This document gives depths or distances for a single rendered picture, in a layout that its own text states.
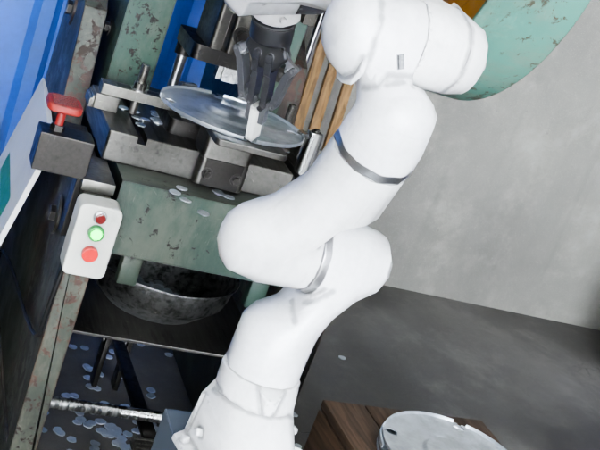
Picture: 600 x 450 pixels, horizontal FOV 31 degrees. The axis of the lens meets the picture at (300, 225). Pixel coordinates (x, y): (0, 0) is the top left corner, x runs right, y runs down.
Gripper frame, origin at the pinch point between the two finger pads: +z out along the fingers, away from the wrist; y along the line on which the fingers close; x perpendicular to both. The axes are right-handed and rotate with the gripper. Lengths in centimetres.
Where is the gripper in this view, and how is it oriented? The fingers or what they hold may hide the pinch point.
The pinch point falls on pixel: (254, 120)
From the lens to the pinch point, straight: 193.3
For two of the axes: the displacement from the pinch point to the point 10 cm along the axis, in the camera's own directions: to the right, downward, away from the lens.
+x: 4.9, -4.4, 7.5
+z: -1.8, 8.0, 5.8
